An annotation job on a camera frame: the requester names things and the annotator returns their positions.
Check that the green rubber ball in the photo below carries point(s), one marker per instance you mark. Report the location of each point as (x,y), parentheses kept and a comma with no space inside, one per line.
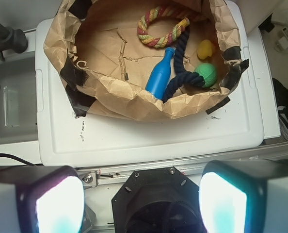
(208,72)

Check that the yellow rubber duck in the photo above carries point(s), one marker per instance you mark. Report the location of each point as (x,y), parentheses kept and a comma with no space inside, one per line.
(205,49)

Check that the blue plastic bottle toy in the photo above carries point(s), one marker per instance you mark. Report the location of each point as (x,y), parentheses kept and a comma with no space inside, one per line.
(160,75)

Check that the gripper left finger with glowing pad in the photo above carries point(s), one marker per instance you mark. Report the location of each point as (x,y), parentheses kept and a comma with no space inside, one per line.
(40,199)

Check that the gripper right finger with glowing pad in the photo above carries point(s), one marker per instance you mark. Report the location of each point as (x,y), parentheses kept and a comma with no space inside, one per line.
(244,196)

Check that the grey clamp knob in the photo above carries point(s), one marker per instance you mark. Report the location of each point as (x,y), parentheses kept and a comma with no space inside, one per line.
(11,39)

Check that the clear plastic storage bin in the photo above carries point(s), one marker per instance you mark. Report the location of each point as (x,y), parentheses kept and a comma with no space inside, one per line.
(18,105)

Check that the dark navy rope toy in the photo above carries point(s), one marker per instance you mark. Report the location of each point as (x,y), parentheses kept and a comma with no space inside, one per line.
(182,76)

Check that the multicolour rope ring toy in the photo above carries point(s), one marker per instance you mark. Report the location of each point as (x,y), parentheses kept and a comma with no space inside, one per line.
(161,26)

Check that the white power adapter with cables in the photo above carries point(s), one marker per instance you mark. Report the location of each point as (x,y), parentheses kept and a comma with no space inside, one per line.
(281,44)

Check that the aluminium extrusion rail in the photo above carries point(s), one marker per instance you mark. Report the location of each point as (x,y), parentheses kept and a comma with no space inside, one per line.
(94,176)

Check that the black striped bag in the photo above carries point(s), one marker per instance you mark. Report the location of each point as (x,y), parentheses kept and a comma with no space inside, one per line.
(281,97)

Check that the white plastic bin lid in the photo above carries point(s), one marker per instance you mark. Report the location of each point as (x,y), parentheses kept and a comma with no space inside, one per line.
(95,140)

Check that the crumpled brown paper bag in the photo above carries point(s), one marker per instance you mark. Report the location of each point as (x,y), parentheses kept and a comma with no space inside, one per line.
(104,67)

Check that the black octagonal mount plate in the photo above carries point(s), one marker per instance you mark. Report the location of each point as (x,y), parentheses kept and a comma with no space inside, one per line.
(157,201)

